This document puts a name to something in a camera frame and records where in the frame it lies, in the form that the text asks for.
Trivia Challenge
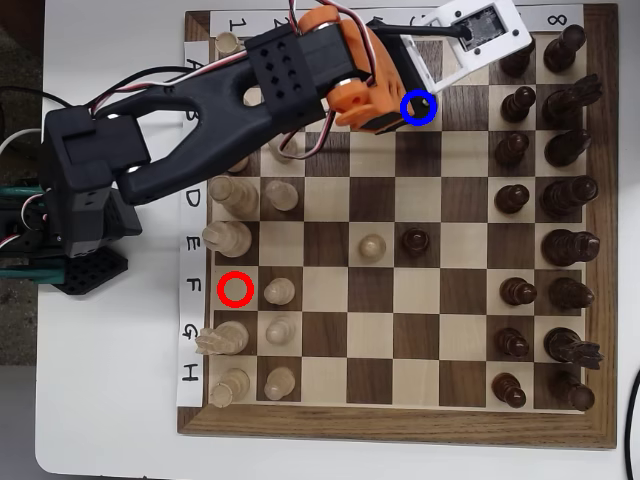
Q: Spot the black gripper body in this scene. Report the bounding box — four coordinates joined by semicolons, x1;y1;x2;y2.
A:
368;22;429;96

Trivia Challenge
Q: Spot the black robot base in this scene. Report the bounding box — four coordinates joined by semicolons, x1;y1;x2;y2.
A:
47;199;144;297

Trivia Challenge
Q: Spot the light wooden pawn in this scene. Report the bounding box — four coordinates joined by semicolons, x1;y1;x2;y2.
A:
268;130;299;164
264;179;300;212
262;277;297;307
263;366;297;403
358;233;388;263
264;317;298;347

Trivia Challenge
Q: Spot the dark wooden pawn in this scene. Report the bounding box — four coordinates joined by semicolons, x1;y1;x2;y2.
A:
498;45;536;78
494;326;532;359
400;227;432;259
499;277;539;308
500;85;538;125
494;131;531;169
493;183;532;216
490;372;528;409

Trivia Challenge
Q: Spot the dark wooden knight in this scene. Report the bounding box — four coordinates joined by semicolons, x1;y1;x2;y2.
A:
543;326;605;372
541;73;604;130

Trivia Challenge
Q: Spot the dark wooden bishop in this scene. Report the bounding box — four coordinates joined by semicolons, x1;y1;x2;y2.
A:
547;276;597;312
543;128;593;169

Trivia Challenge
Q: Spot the dark wooden rook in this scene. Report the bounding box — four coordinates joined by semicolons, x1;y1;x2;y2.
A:
547;370;597;413
542;23;588;75

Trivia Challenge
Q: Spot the light wooden queen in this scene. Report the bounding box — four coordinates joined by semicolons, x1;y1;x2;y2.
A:
206;175;260;219

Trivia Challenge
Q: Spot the light wooden rook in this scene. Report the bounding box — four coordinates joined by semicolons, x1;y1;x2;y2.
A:
208;367;251;409
214;31;247;55

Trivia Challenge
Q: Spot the dark wooden queen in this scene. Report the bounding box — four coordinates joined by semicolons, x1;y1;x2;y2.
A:
541;175;600;219

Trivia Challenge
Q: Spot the numbered white paper strip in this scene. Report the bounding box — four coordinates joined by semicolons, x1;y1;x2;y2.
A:
209;3;585;37

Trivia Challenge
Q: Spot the light wooden king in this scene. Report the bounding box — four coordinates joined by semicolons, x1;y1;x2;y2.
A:
201;219;253;259

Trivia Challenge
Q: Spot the dark wooden king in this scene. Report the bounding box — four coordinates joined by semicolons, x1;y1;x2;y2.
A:
540;228;602;268

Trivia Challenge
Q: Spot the lettered white paper strip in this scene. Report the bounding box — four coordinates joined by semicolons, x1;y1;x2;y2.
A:
175;38;210;409

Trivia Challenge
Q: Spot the light wooden knight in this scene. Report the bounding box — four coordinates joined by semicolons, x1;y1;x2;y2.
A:
194;320;250;357

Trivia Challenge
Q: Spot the wooden chessboard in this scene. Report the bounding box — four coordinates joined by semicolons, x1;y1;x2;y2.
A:
176;3;620;451

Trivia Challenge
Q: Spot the teal clamp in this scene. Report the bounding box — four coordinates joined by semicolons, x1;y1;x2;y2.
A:
0;183;49;202
0;266;69;287

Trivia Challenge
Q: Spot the white red servo wire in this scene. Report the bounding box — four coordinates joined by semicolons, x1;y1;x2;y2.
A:
84;49;251;114
288;0;384;84
269;99;342;162

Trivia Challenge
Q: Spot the black camera cable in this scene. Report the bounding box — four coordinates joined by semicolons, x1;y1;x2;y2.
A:
368;20;474;42

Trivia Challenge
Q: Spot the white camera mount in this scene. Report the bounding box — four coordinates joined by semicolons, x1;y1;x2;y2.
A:
399;0;532;95

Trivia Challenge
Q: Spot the thin black cable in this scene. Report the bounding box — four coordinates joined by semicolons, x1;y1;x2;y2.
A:
0;85;76;110

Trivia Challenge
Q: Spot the white cable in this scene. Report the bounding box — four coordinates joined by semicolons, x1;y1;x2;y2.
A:
0;127;45;157

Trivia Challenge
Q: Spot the thick black cable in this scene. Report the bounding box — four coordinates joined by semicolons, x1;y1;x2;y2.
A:
621;367;640;480

